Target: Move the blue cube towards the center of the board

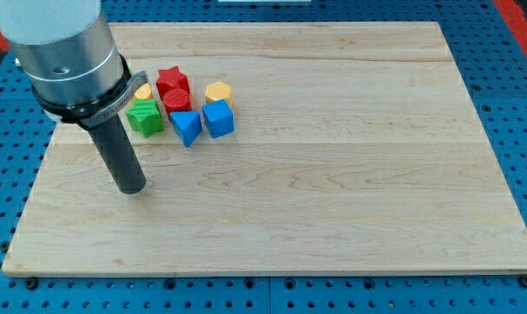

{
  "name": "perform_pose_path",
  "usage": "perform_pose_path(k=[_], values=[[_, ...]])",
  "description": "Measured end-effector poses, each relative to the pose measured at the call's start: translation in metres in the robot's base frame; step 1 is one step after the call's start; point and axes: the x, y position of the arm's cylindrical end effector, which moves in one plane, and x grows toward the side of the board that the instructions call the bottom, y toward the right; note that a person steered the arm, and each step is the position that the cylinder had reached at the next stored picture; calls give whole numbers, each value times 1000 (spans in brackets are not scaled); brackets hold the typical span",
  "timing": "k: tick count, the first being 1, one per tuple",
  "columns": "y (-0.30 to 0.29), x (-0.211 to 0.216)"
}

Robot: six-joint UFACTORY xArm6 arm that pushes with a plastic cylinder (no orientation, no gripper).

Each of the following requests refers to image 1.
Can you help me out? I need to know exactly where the blue triangle block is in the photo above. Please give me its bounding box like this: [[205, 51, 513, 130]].
[[169, 111, 202, 147]]

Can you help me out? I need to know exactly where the red star block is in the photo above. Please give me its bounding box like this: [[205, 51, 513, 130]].
[[155, 65, 190, 99]]

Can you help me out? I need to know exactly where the red cylinder block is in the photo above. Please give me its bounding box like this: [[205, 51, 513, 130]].
[[162, 89, 193, 115]]

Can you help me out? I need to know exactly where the wooden board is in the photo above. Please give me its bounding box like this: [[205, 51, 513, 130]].
[[2, 22, 527, 277]]

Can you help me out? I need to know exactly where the yellow hexagon block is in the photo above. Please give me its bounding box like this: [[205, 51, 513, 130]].
[[205, 81, 233, 107]]

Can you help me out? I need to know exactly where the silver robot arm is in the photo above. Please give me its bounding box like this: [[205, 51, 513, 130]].
[[0, 0, 148, 129]]

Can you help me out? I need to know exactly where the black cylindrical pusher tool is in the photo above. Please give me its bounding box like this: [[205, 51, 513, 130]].
[[89, 115, 147, 195]]

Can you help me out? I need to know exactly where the blue cube block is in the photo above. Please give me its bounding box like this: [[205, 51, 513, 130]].
[[202, 99, 235, 138]]

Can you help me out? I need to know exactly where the green star block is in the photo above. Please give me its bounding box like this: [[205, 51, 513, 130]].
[[125, 99, 164, 138]]

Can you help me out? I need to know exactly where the yellow round block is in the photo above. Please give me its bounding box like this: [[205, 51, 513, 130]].
[[130, 83, 154, 106]]

